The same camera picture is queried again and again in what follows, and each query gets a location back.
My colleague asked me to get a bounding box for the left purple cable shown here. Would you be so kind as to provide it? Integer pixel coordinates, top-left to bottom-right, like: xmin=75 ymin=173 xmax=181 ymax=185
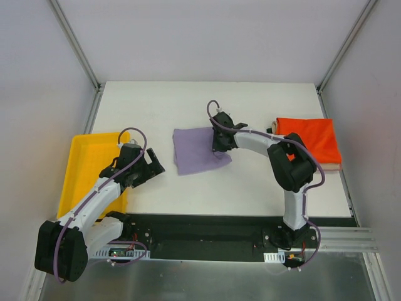
xmin=53 ymin=127 xmax=148 ymax=285

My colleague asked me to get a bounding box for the left white cable duct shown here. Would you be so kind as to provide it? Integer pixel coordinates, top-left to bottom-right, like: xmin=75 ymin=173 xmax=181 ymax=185
xmin=90 ymin=245 xmax=150 ymax=260

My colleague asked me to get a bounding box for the yellow plastic tray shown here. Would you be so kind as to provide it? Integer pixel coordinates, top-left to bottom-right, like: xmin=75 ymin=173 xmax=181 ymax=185
xmin=57 ymin=132 xmax=120 ymax=218

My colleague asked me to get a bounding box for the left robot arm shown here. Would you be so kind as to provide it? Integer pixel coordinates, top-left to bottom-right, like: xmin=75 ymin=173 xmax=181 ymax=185
xmin=34 ymin=142 xmax=165 ymax=282

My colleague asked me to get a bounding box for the right white cable duct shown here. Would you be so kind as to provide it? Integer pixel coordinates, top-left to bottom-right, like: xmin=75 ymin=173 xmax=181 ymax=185
xmin=263 ymin=252 xmax=286 ymax=264

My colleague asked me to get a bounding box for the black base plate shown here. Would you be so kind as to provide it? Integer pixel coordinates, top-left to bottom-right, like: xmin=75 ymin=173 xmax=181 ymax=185
xmin=95 ymin=212 xmax=317 ymax=261

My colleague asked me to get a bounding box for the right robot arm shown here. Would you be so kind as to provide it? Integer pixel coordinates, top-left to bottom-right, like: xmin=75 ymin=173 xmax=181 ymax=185
xmin=210 ymin=112 xmax=317 ymax=250

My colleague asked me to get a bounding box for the purple t-shirt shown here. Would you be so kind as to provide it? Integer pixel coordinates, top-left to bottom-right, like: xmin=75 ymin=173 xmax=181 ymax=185
xmin=172 ymin=127 xmax=232 ymax=176

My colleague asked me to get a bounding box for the white cable duct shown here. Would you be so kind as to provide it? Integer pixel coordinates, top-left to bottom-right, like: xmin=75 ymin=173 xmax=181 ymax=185
xmin=90 ymin=245 xmax=150 ymax=260
xmin=263 ymin=252 xmax=286 ymax=264

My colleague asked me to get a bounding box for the left aluminium frame post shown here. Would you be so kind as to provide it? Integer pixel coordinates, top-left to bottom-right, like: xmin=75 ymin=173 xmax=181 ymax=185
xmin=48 ymin=0 xmax=102 ymax=92

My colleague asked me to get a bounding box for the folded beige t-shirt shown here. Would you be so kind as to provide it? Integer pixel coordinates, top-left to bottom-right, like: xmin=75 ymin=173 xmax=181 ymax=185
xmin=271 ymin=120 xmax=342 ymax=172

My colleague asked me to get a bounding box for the aluminium frame post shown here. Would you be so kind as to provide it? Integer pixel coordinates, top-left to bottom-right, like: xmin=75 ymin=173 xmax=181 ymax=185
xmin=316 ymin=0 xmax=380 ymax=95
xmin=48 ymin=0 xmax=102 ymax=92

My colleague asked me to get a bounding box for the folded orange t-shirt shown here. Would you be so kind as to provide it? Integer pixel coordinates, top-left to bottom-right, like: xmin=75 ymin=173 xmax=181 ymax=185
xmin=275 ymin=117 xmax=343 ymax=166

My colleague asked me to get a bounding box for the right aluminium frame post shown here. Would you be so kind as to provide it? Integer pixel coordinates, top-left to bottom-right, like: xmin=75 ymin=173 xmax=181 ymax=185
xmin=316 ymin=0 xmax=380 ymax=95

